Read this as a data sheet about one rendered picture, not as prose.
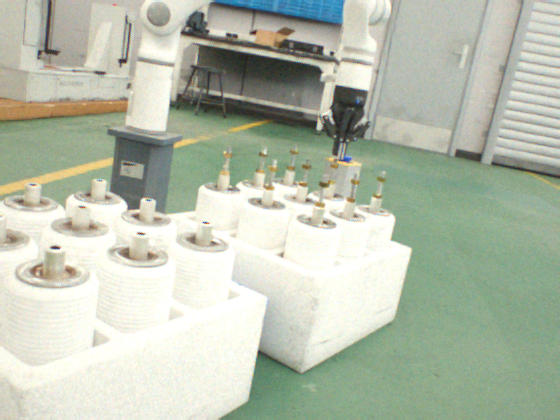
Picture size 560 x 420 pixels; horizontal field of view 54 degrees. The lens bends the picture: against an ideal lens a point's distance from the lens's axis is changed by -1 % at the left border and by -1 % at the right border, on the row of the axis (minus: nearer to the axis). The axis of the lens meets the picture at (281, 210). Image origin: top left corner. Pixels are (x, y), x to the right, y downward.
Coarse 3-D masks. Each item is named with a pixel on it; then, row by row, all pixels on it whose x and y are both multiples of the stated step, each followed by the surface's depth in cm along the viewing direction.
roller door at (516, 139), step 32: (544, 0) 552; (544, 32) 558; (512, 64) 566; (544, 64) 564; (512, 96) 575; (544, 96) 572; (512, 128) 582; (544, 128) 577; (480, 160) 595; (512, 160) 589; (544, 160) 583
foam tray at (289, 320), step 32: (192, 224) 111; (256, 256) 101; (384, 256) 114; (256, 288) 101; (288, 288) 97; (320, 288) 94; (352, 288) 104; (384, 288) 118; (288, 320) 98; (320, 320) 97; (352, 320) 109; (384, 320) 123; (288, 352) 98; (320, 352) 101
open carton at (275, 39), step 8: (248, 32) 571; (256, 32) 576; (264, 32) 564; (272, 32) 560; (280, 32) 565; (288, 32) 576; (256, 40) 568; (264, 40) 565; (272, 40) 561; (280, 40) 573
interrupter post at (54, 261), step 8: (48, 248) 57; (56, 248) 59; (64, 248) 58; (48, 256) 57; (56, 256) 57; (64, 256) 58; (48, 264) 57; (56, 264) 57; (64, 264) 58; (48, 272) 58; (56, 272) 58; (64, 272) 59
